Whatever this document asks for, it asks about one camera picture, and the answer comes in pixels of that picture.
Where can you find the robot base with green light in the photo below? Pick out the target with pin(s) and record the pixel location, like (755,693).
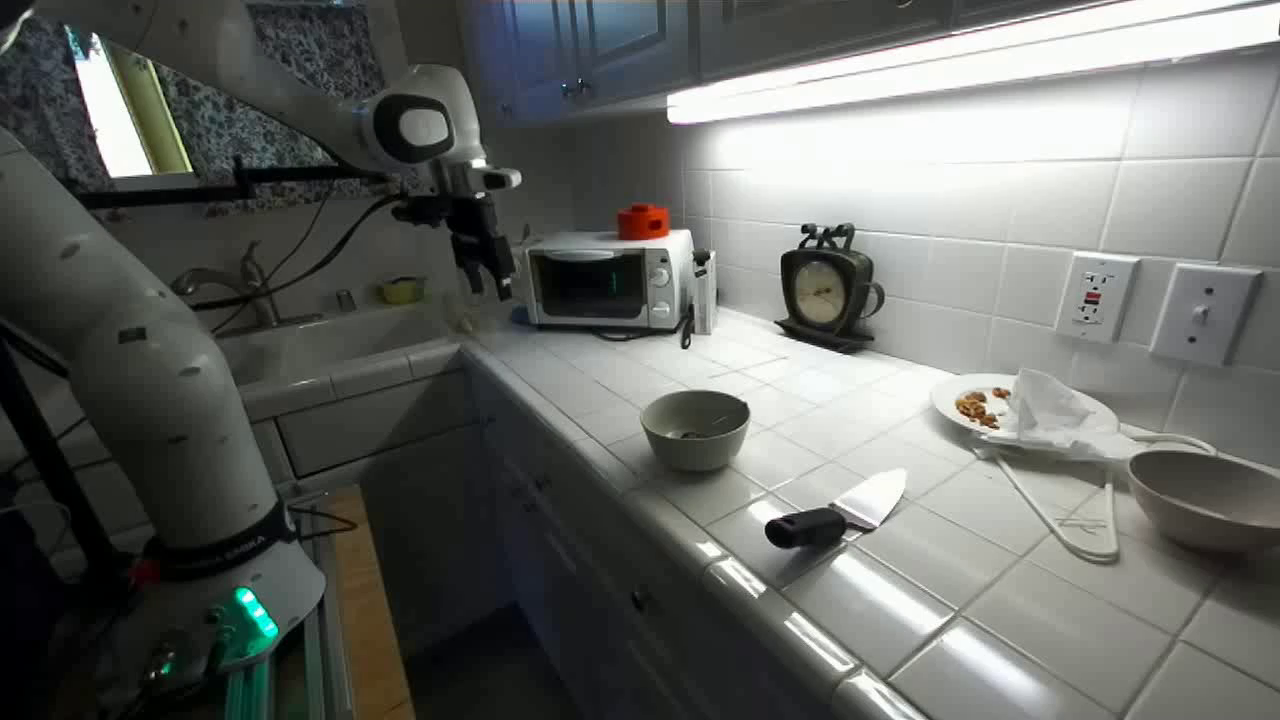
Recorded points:
(199,629)

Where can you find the white power outlet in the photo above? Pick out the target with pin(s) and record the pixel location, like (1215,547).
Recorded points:
(1093,298)

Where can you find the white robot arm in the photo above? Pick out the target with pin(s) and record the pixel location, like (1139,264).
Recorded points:
(140,366)

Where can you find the white ceramic bowl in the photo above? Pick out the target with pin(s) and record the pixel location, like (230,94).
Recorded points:
(697,430)

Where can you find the red pot on oven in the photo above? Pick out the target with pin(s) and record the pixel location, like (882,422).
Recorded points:
(643,221)

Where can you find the chrome faucet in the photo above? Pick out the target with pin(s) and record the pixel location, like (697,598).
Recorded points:
(236,295)

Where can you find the black retro clock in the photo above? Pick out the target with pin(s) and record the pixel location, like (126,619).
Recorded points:
(831,289)

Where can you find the white plate with food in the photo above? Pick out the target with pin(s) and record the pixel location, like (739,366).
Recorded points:
(969,405)

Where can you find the white kitchen sink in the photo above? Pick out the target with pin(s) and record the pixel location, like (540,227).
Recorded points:
(337,356)

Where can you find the white cloth napkin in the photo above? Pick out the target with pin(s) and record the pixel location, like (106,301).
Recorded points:
(1055,422)

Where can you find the upper kitchen cabinets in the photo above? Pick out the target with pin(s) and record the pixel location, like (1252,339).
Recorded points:
(551,62)

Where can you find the under cabinet light strip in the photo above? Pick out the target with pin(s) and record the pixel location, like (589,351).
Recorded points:
(1073,42)

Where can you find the white lower cabinets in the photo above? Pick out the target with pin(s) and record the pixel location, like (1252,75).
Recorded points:
(484,490)

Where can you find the black handled kitchen knife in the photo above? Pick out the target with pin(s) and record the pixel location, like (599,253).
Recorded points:
(858,508)

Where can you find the black utensil handle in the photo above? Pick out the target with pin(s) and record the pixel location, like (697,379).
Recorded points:
(685,324)

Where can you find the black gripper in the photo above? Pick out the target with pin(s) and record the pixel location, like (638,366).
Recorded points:
(461,201)

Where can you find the beige large bowl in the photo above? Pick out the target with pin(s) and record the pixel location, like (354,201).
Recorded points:
(1209,501)

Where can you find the white toaster oven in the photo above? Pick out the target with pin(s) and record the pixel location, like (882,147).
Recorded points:
(609,283)

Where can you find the white light switch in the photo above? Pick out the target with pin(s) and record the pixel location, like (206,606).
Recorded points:
(1200,313)

